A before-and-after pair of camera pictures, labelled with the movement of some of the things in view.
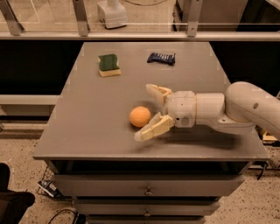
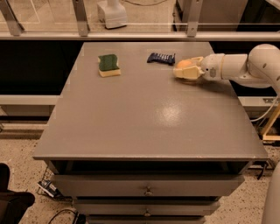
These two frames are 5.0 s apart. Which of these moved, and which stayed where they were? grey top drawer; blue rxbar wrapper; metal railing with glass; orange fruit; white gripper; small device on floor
Moved: orange fruit; white gripper
Stayed: blue rxbar wrapper; grey top drawer; small device on floor; metal railing with glass
